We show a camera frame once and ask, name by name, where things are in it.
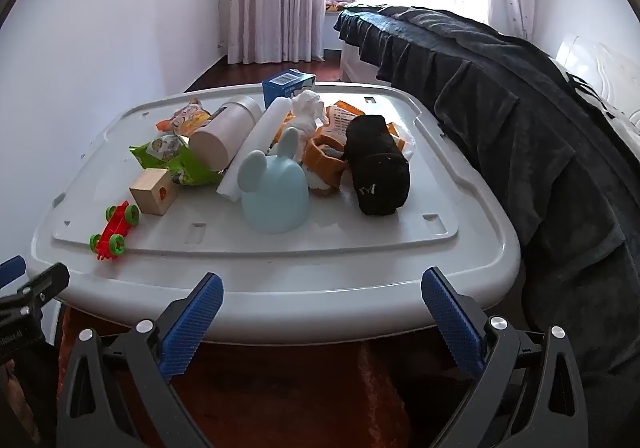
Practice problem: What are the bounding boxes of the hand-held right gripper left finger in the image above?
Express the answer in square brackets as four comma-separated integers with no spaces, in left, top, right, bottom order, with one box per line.
[56,272,224,448]

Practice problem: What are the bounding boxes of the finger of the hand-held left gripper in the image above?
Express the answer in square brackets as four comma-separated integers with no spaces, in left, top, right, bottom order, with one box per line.
[0,255,27,288]
[0,262,70,321]

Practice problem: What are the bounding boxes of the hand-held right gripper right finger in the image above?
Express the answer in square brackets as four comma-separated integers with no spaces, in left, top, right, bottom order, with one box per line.
[421,267,586,448]

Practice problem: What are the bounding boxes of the white tissue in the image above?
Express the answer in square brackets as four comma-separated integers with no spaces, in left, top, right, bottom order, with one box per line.
[290,89,331,164]

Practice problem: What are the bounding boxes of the red toy car green wheels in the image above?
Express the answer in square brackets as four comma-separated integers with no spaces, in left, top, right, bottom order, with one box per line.
[89,200,141,260]

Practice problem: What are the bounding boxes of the white plastic tray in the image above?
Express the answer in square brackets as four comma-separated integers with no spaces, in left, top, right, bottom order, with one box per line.
[30,82,522,344]

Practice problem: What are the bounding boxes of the red-brown fuzzy blanket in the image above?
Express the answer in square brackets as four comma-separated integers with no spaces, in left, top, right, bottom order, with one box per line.
[55,308,436,448]

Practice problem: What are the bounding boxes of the wooden block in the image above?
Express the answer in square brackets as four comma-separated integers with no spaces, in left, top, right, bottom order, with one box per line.
[129,168,177,217]

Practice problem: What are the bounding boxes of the light blue bunny-eared toy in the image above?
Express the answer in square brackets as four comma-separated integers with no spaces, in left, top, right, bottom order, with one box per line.
[236,126,310,234]

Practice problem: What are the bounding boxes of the green snack packet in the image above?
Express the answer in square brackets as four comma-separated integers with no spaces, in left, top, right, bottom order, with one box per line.
[128,133,223,187]

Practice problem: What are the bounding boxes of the black rolled cloth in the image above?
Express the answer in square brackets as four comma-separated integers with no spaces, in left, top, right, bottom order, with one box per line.
[344,114,411,217]

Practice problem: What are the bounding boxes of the dark grey bed blanket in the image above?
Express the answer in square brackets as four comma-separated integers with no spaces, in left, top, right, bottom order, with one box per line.
[332,4,640,429]

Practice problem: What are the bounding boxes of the clear plastic wrapper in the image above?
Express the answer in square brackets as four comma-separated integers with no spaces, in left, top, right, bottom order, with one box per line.
[387,122,417,161]

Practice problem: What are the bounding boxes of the white paper roll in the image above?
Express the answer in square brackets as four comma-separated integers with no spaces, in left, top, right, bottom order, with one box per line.
[216,97,293,202]

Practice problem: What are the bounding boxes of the white cylinder container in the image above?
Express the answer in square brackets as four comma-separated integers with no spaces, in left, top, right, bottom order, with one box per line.
[189,95,263,172]

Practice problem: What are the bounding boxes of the orange and white plush toy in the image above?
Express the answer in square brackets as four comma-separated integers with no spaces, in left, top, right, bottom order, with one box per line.
[302,135,349,196]

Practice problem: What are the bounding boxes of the yellow cartoon snack packet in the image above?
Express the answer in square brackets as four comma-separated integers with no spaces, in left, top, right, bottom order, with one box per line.
[156,98,213,136]

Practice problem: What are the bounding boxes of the orange snack packet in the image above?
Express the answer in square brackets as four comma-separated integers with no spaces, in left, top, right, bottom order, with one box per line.
[315,100,368,149]

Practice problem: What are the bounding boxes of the blue carton box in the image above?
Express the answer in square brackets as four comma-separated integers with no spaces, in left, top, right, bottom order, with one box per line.
[262,69,317,110]

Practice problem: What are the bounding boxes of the white bed base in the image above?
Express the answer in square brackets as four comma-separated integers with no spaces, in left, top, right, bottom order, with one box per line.
[339,39,381,83]

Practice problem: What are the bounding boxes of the white bed headboard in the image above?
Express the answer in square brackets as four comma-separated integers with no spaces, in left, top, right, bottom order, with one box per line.
[555,35,640,144]

